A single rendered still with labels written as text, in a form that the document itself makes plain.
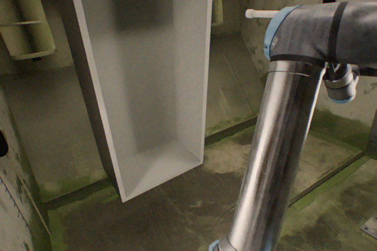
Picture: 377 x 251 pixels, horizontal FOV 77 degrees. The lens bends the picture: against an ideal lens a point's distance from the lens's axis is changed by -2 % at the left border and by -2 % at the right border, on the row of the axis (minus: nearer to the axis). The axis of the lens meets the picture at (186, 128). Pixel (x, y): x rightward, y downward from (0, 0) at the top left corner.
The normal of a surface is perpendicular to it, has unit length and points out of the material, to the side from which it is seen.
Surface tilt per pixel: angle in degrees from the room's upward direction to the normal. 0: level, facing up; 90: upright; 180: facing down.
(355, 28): 77
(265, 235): 72
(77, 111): 57
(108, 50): 102
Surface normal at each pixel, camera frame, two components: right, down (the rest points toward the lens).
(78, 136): 0.37, -0.21
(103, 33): 0.56, 0.49
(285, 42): -0.78, -0.10
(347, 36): -0.54, 0.37
